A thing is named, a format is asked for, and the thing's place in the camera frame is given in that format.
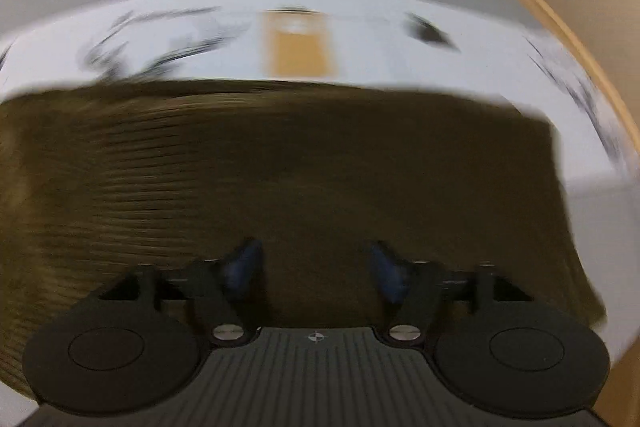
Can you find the dark olive corduroy pants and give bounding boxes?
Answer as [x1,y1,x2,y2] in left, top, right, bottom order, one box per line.
[1,80,605,392]

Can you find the white printed deer mat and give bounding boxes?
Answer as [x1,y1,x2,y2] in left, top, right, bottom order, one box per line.
[1,0,639,190]

